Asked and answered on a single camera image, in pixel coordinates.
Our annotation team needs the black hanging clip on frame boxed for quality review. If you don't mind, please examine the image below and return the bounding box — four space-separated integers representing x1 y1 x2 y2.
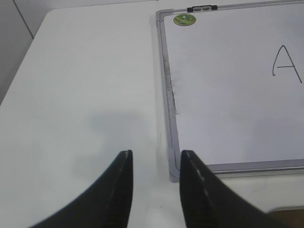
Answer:
187 5 218 13

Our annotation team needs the round green magnet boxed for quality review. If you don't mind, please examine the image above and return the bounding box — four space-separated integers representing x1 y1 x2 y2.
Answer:
173 14 197 27

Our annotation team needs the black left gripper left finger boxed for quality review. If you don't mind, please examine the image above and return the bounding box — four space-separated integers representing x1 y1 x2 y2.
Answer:
34 150 133 228

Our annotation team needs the white board with grey frame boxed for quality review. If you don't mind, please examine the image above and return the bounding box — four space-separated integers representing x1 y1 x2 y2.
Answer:
156 0 304 182

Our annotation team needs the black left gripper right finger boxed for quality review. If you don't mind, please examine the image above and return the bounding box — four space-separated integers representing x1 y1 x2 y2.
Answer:
180 150 285 228

